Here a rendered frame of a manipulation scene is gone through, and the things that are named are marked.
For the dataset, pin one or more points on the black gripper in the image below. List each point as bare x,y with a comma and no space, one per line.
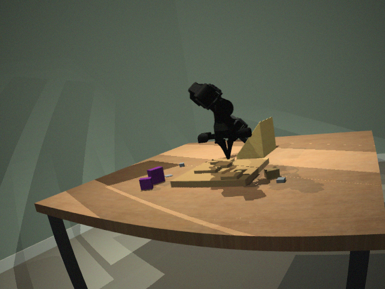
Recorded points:
243,133

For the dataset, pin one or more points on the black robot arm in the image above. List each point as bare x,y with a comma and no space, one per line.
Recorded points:
205,95

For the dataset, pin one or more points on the small purple block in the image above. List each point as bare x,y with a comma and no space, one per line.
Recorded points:
146,183

